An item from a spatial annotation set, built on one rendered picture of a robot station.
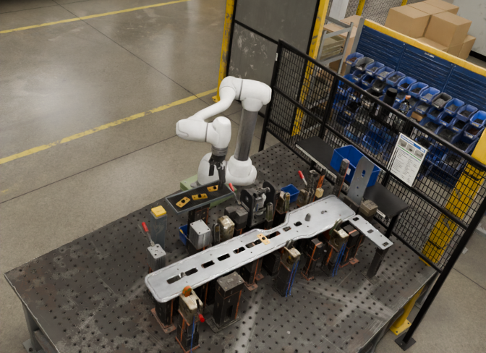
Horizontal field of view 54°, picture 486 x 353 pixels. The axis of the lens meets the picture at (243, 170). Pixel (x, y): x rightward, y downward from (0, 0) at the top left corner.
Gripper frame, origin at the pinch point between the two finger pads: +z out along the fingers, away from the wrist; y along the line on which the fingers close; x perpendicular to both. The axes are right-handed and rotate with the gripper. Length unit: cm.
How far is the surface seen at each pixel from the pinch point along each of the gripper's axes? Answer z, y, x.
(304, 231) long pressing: 22, 33, 45
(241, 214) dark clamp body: 13.9, 16.6, 10.5
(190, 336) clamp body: 39, 66, -36
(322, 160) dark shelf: 19, -21, 92
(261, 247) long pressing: 21.6, 37.0, 14.8
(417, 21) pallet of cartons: 22, -256, 391
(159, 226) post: 13.7, 12.0, -36.4
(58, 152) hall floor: 122, -219, -66
